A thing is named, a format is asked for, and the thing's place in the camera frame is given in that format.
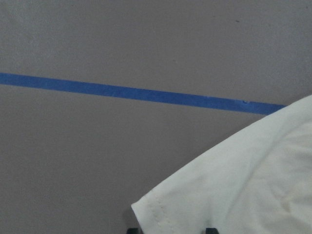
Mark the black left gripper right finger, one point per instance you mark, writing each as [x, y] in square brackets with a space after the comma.
[211, 231]

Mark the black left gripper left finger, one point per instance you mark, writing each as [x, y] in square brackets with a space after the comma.
[133, 231]

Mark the cream long-sleeve printed shirt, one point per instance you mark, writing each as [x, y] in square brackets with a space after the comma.
[257, 181]

